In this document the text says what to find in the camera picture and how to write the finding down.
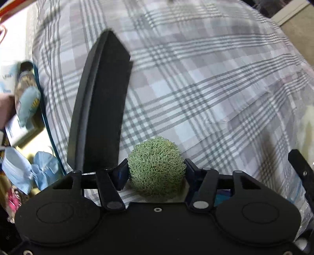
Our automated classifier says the grey plaid cloth cover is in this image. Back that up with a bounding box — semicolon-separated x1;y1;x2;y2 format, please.
31;0;314;241

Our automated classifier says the blue sachet of dried herbs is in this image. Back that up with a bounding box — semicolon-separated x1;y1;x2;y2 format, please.
14;61;41;127

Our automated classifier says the green scrubber ball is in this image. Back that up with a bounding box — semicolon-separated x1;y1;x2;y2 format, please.
128;137;186;200

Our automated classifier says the white blue tissue pack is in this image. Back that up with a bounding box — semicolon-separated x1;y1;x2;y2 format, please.
1;72;35;146

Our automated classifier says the black right gripper tip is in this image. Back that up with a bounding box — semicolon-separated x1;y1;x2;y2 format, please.
288;149;314;212

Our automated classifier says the black rectangular lid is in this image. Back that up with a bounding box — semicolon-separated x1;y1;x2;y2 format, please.
67;29;132;173

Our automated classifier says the pink soft cloth pouch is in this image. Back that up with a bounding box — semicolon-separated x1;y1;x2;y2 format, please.
0;93;16;130

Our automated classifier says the light blue face mask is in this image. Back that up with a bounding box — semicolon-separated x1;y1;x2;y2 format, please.
2;147;63;194

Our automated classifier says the gold metal tin box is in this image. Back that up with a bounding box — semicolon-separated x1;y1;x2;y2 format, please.
1;61;63;193

